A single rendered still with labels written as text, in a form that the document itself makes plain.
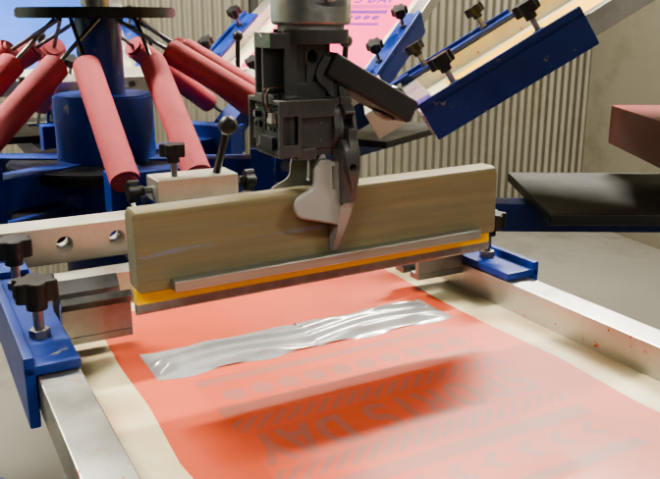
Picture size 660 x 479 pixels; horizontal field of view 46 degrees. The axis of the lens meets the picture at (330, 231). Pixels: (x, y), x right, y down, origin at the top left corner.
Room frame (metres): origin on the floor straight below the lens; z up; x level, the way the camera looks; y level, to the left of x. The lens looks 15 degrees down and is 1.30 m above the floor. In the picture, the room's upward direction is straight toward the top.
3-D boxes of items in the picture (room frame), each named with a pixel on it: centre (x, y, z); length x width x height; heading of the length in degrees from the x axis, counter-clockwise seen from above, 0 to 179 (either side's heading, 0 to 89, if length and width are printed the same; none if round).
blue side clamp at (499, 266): (1.05, -0.17, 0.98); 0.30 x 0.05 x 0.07; 29
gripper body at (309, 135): (0.76, 0.02, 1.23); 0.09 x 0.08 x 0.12; 119
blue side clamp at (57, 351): (0.78, 0.32, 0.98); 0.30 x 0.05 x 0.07; 29
